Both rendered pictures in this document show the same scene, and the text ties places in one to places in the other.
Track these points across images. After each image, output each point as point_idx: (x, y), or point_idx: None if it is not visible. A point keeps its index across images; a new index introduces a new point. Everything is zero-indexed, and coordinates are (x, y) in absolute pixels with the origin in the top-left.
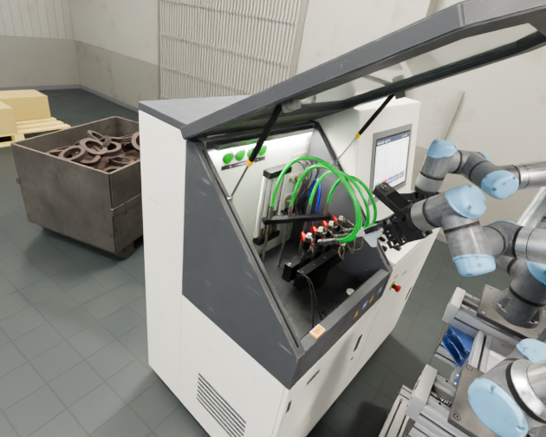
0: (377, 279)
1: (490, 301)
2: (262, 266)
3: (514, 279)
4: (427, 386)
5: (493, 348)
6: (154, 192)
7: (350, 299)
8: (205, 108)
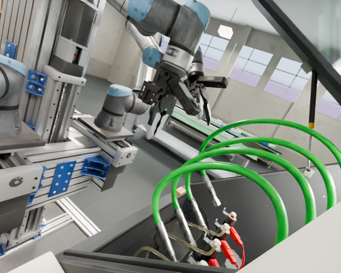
0: (103, 234)
1: (2, 139)
2: (243, 176)
3: (9, 97)
4: (129, 148)
5: (33, 150)
6: None
7: (151, 210)
8: None
